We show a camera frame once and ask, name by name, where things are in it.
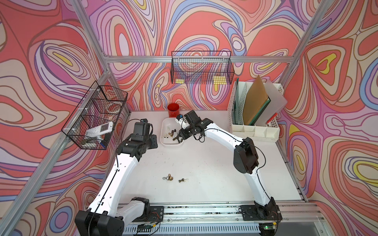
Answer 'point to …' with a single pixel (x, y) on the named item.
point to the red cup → (173, 110)
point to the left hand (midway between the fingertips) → (153, 139)
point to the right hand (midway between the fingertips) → (181, 137)
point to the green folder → (236, 111)
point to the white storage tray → (169, 129)
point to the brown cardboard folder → (256, 97)
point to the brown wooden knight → (176, 137)
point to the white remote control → (104, 128)
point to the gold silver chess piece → (168, 178)
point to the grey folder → (277, 102)
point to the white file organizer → (269, 133)
